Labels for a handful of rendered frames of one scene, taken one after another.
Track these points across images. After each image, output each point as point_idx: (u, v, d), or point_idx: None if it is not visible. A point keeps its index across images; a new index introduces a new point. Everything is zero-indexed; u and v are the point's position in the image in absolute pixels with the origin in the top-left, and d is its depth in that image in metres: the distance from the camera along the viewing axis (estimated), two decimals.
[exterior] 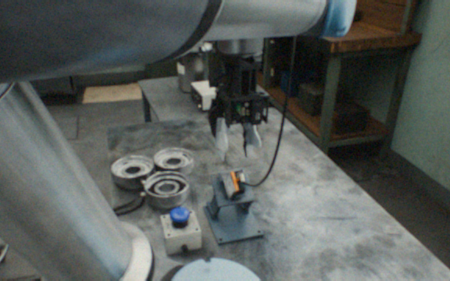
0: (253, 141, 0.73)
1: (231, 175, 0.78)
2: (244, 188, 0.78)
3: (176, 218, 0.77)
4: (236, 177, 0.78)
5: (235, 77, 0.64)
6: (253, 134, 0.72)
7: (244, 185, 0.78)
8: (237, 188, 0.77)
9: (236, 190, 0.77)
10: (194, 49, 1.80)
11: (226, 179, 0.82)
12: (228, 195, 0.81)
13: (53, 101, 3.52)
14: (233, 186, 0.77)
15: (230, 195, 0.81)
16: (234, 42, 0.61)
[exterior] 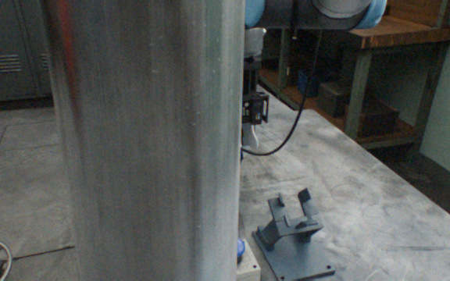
0: (250, 142, 0.73)
1: None
2: (242, 156, 0.74)
3: None
4: None
5: None
6: (251, 135, 0.72)
7: (241, 153, 0.75)
8: None
9: None
10: None
11: None
12: None
13: None
14: None
15: None
16: None
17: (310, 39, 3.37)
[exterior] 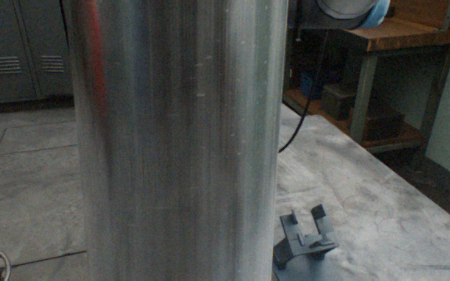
0: None
1: None
2: None
3: None
4: None
5: None
6: None
7: None
8: None
9: None
10: None
11: None
12: None
13: (56, 103, 3.31)
14: None
15: None
16: None
17: (312, 40, 3.33)
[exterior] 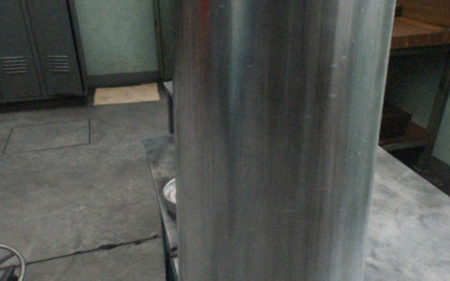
0: None
1: None
2: None
3: None
4: None
5: None
6: None
7: None
8: None
9: None
10: None
11: None
12: None
13: (62, 102, 3.32)
14: None
15: None
16: None
17: None
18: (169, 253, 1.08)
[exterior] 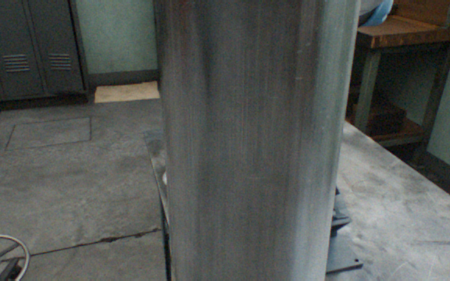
0: None
1: None
2: None
3: None
4: None
5: None
6: None
7: None
8: None
9: None
10: None
11: None
12: None
13: (64, 101, 3.36)
14: None
15: None
16: None
17: None
18: (169, 240, 1.13)
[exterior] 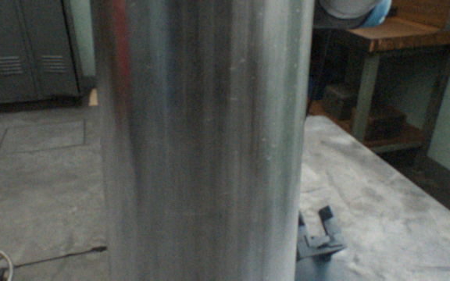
0: None
1: None
2: None
3: None
4: None
5: None
6: None
7: None
8: None
9: None
10: None
11: None
12: None
13: (58, 103, 3.31)
14: None
15: None
16: None
17: (314, 40, 3.33)
18: None
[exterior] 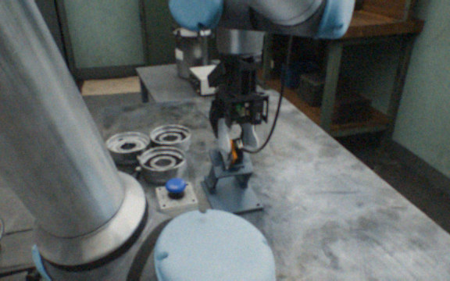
0: (251, 142, 0.73)
1: (229, 143, 0.75)
2: (243, 156, 0.74)
3: (173, 189, 0.73)
4: (233, 145, 0.75)
5: (235, 77, 0.64)
6: (251, 135, 0.72)
7: (242, 153, 0.75)
8: (236, 155, 0.74)
9: (233, 158, 0.74)
10: (193, 33, 1.77)
11: None
12: (226, 165, 0.78)
13: None
14: (231, 154, 0.74)
15: (227, 165, 0.77)
16: (234, 42, 0.61)
17: (294, 34, 3.50)
18: None
